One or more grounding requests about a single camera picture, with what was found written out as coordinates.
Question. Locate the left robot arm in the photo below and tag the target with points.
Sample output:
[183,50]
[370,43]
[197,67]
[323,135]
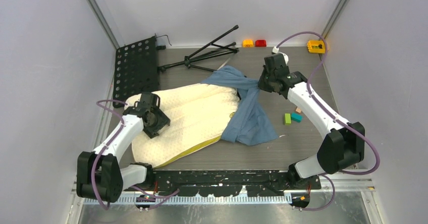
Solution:
[99,175]

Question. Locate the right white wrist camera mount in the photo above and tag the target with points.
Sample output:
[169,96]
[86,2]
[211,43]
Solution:
[275,50]

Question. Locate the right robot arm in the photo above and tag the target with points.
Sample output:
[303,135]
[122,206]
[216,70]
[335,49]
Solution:
[342,144]

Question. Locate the lime green block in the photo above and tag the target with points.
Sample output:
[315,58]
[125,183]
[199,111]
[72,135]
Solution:
[287,119]

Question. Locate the yellow toy block with knob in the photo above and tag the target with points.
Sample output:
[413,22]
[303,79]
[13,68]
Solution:
[316,46]

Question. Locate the orange yellow toy brick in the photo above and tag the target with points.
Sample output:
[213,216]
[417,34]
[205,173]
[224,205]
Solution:
[247,43]

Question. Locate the black folding tripod stand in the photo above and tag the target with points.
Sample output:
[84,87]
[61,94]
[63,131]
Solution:
[208,51]

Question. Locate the teal block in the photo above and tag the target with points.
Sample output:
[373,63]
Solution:
[296,117]

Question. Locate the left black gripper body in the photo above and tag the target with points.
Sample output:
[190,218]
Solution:
[158,120]

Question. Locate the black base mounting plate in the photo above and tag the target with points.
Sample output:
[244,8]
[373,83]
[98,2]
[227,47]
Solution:
[256,183]

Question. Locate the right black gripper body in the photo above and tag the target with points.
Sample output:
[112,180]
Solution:
[266,82]

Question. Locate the red toy brick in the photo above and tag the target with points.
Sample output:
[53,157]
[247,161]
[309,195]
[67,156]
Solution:
[260,43]

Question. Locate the aluminium rail frame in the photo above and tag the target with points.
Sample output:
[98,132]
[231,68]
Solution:
[342,199]

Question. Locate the black perforated music stand tray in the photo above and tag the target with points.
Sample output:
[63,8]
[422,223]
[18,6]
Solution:
[136,69]

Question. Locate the blue pillowcase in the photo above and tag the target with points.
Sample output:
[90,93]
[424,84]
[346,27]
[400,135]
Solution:
[250,124]

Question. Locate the white pillow with yellow band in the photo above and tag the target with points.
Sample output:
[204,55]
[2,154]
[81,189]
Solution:
[199,114]

